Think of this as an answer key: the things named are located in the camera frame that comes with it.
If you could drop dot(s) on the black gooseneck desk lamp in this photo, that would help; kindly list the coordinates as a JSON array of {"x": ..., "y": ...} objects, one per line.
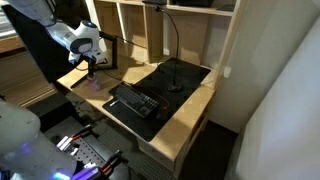
[{"x": 175, "y": 50}]

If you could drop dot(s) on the black perforated mounting board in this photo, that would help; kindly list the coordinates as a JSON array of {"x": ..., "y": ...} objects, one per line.
[{"x": 86, "y": 153}]

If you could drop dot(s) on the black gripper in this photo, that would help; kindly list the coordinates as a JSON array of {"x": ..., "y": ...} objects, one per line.
[{"x": 90, "y": 60}]

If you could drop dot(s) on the black computer mouse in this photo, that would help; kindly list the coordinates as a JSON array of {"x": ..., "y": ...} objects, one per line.
[{"x": 162, "y": 113}]

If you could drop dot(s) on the black storage case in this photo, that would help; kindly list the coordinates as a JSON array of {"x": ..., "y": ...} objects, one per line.
[{"x": 195, "y": 2}]

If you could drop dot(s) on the flat black device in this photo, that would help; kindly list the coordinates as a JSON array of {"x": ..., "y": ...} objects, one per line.
[{"x": 155, "y": 1}]

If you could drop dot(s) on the black curved monitor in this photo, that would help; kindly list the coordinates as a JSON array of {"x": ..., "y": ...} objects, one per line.
[{"x": 40, "y": 53}]

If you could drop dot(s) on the white wall outlet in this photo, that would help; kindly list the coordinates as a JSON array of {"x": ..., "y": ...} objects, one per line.
[{"x": 227, "y": 72}]

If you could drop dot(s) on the black desk mat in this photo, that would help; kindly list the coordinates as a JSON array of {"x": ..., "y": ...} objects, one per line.
[{"x": 180, "y": 73}]

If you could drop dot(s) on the grey and black keyboard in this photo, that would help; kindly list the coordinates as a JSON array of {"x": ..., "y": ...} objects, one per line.
[{"x": 135, "y": 99}]

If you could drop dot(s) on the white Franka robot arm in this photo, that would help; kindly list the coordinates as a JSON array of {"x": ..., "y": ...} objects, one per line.
[{"x": 78, "y": 35}]

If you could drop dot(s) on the pink drink can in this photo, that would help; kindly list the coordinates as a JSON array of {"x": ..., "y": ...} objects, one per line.
[{"x": 94, "y": 84}]

